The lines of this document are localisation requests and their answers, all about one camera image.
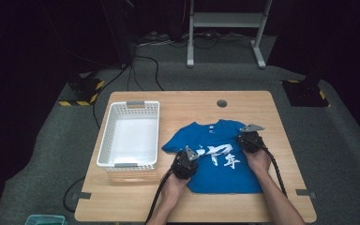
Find blue printed t-shirt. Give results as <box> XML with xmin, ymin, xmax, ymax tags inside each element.
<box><xmin>161</xmin><ymin>118</ymin><xmax>265</xmax><ymax>195</ymax></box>

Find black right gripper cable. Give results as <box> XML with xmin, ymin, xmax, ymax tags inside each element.
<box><xmin>260</xmin><ymin>144</ymin><xmax>289</xmax><ymax>199</ymax></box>

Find person's left hand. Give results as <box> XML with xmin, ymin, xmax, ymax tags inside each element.
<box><xmin>162</xmin><ymin>172</ymin><xmax>191</xmax><ymax>202</ymax></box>

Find teal plastic box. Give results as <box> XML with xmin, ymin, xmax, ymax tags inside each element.
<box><xmin>23</xmin><ymin>214</ymin><xmax>68</xmax><ymax>225</ymax></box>

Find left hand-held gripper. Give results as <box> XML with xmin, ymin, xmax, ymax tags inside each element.
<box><xmin>171</xmin><ymin>145</ymin><xmax>200</xmax><ymax>181</ymax></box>

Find black base with yellow stripes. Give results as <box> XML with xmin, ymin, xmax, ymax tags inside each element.
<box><xmin>280</xmin><ymin>78</ymin><xmax>331</xmax><ymax>108</ymax></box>
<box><xmin>58</xmin><ymin>73</ymin><xmax>106</xmax><ymax>107</ymax></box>

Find bundle of floor cables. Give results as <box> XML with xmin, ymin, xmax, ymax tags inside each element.
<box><xmin>135</xmin><ymin>29</ymin><xmax>254</xmax><ymax>50</ymax></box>

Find white plastic basket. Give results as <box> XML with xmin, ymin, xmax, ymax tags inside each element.
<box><xmin>96</xmin><ymin>100</ymin><xmax>161</xmax><ymax>173</ymax></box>

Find black floor cable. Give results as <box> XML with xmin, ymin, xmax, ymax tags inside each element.
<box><xmin>92</xmin><ymin>64</ymin><xmax>131</xmax><ymax>129</ymax></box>
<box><xmin>127</xmin><ymin>55</ymin><xmax>165</xmax><ymax>92</ymax></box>

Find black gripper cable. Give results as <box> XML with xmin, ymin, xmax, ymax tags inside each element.
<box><xmin>260</xmin><ymin>144</ymin><xmax>289</xmax><ymax>199</ymax></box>
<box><xmin>144</xmin><ymin>168</ymin><xmax>174</xmax><ymax>225</ymax></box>

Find black looped cable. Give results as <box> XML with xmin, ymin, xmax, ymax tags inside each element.
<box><xmin>63</xmin><ymin>176</ymin><xmax>86</xmax><ymax>214</ymax></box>

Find grey table edge bracket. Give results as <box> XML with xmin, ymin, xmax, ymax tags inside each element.
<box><xmin>71</xmin><ymin>191</ymin><xmax>92</xmax><ymax>201</ymax></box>
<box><xmin>295</xmin><ymin>188</ymin><xmax>317</xmax><ymax>200</ymax></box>

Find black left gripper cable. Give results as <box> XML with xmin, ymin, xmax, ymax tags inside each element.
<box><xmin>144</xmin><ymin>168</ymin><xmax>174</xmax><ymax>225</ymax></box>

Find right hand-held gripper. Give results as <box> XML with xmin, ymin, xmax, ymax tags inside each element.
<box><xmin>235</xmin><ymin>123</ymin><xmax>266</xmax><ymax>155</ymax></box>

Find person's right hand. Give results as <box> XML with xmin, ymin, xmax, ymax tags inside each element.
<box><xmin>245</xmin><ymin>148</ymin><xmax>273</xmax><ymax>180</ymax></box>

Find white metal stand frame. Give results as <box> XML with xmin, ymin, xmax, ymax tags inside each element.
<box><xmin>186</xmin><ymin>0</ymin><xmax>274</xmax><ymax>69</ymax></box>

